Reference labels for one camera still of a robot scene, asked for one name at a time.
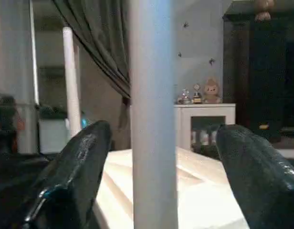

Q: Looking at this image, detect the white plastic table leg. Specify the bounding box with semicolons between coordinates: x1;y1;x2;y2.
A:
127;0;179;229
62;27;83;140

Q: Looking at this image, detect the black glossy screen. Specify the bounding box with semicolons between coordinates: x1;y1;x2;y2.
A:
222;0;294;144

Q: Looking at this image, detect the dark green curtain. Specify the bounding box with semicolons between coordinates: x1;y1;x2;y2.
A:
52;0;133;99

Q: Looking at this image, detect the white plastic table top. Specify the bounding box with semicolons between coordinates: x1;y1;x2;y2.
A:
91;146;251;229

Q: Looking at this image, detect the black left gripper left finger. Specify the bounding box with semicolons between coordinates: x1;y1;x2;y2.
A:
22;120;113;229

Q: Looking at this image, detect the white glass door cabinet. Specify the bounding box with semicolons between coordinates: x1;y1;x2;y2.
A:
174;103;237;152

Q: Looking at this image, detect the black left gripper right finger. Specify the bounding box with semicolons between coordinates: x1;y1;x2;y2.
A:
216;124;294;229

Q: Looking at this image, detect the small brown toy figure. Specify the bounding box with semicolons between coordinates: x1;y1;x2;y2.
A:
202;78;222;104

